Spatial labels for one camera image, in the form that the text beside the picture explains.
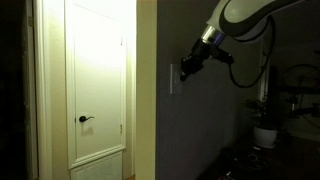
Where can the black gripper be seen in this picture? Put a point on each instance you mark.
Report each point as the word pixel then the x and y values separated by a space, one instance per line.
pixel 195 61

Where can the white wall light switch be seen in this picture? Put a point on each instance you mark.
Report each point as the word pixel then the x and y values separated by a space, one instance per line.
pixel 174 85

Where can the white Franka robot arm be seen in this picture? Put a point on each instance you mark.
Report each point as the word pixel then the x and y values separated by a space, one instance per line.
pixel 241 13

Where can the small metal door hinge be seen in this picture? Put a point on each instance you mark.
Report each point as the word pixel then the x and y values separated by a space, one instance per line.
pixel 121 41
pixel 121 128

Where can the green potted plant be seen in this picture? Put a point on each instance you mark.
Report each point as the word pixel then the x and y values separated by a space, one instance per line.
pixel 263 111

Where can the white panelled closed door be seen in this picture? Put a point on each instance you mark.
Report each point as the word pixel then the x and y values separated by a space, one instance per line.
pixel 96 83

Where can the white plant pot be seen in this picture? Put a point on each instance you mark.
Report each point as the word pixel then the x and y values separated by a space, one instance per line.
pixel 265 137

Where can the black round floor object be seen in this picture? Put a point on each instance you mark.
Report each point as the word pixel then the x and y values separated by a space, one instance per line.
pixel 250 160

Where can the bicycle wheel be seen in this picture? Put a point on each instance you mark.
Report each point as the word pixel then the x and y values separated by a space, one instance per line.
pixel 300 71

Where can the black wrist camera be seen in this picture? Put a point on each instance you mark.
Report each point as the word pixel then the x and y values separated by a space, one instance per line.
pixel 222 55

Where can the black stereo camera bar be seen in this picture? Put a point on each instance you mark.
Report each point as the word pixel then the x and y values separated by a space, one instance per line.
pixel 298 89

